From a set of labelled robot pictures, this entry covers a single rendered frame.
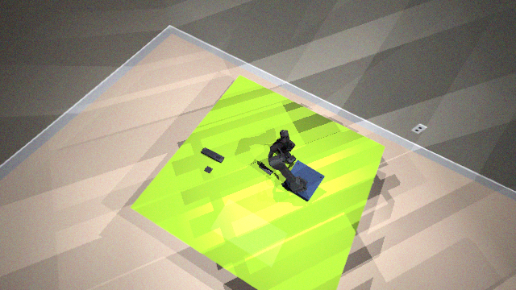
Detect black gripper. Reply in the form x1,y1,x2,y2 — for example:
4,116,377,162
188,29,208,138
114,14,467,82
281,148,296,164

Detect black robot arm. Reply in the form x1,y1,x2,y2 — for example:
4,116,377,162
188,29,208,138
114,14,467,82
268,130,308,193

